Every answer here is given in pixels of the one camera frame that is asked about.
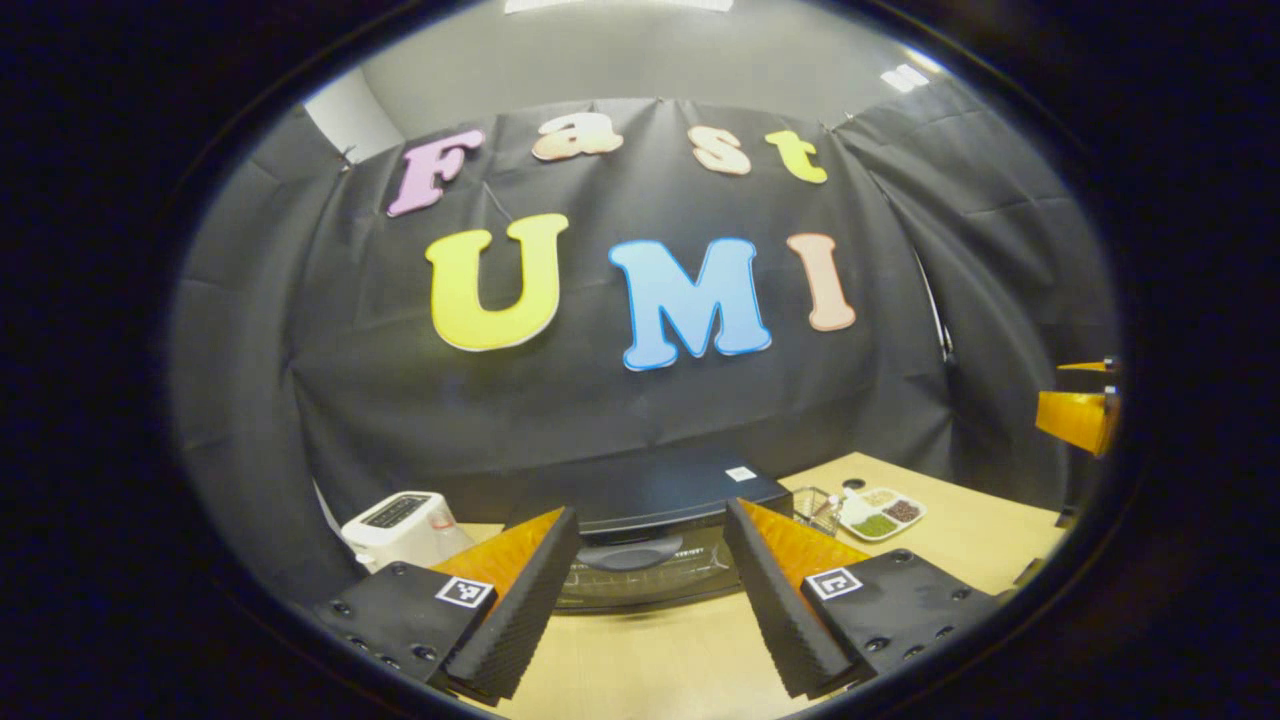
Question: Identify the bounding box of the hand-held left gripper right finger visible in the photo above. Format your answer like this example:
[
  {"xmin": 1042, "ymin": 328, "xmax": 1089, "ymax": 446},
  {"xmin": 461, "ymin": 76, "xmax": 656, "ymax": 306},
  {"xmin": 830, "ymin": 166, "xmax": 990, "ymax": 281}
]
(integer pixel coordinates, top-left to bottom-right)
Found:
[{"xmin": 721, "ymin": 497, "xmax": 1003, "ymax": 700}]

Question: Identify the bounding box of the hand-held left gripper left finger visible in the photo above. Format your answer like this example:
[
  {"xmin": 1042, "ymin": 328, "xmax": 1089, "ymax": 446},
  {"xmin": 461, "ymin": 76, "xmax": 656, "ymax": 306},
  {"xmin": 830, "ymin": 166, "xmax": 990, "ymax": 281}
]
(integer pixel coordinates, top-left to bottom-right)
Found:
[{"xmin": 310, "ymin": 505, "xmax": 583, "ymax": 701}]

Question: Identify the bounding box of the black electric oven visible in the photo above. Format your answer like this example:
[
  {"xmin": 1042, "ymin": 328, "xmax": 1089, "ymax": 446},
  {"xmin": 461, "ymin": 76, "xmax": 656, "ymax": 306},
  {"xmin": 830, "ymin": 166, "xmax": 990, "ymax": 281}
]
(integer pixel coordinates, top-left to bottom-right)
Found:
[{"xmin": 505, "ymin": 447, "xmax": 796, "ymax": 613}]

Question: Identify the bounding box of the white divided bean plate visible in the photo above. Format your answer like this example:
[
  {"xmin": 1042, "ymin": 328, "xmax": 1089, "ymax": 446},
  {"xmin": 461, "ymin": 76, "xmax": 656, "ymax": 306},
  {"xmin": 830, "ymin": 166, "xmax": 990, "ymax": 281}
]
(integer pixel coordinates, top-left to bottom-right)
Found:
[{"xmin": 838, "ymin": 486, "xmax": 928, "ymax": 543}]

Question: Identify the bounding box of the white toaster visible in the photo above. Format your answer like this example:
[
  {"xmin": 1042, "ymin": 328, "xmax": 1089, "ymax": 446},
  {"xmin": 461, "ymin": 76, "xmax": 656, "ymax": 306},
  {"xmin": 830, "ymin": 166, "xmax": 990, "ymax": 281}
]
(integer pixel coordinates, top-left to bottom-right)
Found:
[{"xmin": 340, "ymin": 490, "xmax": 476, "ymax": 574}]

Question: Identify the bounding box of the large ceiling light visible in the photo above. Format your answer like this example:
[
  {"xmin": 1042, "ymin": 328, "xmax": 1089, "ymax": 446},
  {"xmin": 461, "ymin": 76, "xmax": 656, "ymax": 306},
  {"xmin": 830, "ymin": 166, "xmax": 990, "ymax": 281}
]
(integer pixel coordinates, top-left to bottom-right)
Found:
[{"xmin": 505, "ymin": 0, "xmax": 736, "ymax": 15}]

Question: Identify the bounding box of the wire mesh basket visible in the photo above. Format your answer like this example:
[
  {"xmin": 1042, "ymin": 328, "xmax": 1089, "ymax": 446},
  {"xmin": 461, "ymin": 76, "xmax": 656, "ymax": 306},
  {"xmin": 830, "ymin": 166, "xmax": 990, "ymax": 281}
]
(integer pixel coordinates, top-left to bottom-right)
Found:
[{"xmin": 793, "ymin": 486, "xmax": 841, "ymax": 537}]

